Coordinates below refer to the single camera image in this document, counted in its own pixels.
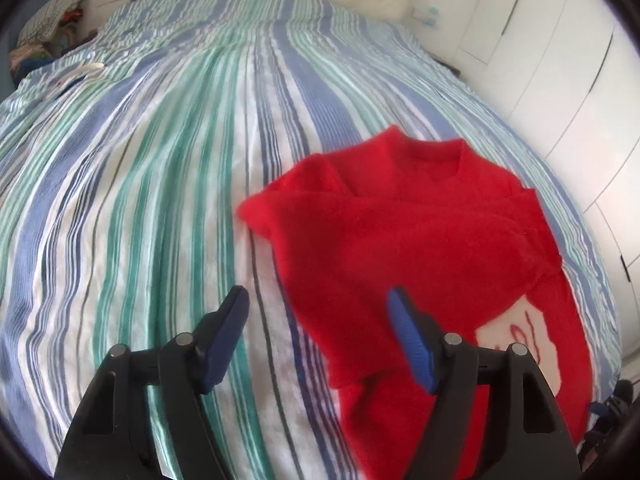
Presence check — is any striped blue green bedspread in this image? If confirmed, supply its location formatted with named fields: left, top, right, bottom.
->
left=1, top=0, right=622, bottom=479

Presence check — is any pile of clothes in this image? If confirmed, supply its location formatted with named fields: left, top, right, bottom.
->
left=9, top=0, right=85, bottom=87

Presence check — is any white wardrobe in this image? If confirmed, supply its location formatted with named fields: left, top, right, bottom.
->
left=451, top=0, right=640, bottom=311

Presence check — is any white object on bed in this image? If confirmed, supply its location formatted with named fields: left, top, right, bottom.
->
left=46, top=62, right=105, bottom=98

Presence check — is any wall power outlet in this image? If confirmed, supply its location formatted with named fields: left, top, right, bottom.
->
left=411, top=6, right=439, bottom=27

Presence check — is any red knit sweater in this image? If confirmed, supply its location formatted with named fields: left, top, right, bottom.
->
left=238, top=127, right=593, bottom=479

